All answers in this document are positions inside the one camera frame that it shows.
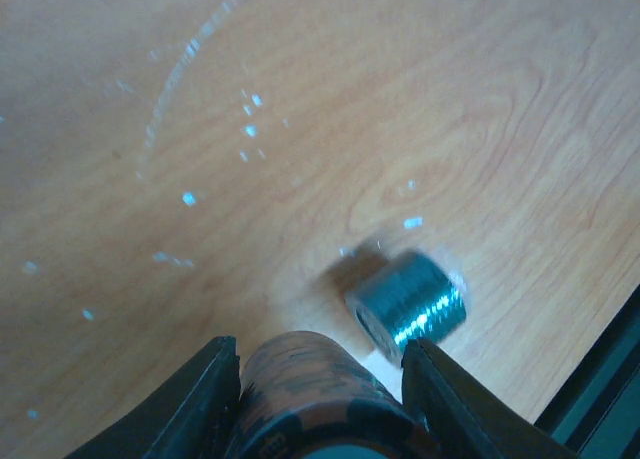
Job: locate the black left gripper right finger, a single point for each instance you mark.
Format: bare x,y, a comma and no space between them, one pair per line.
466,419

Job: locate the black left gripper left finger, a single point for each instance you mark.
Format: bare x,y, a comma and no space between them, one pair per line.
190,415

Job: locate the grey chip stack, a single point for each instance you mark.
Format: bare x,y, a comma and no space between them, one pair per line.
305,396

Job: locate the black chip stack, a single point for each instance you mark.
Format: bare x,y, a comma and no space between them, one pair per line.
412,297

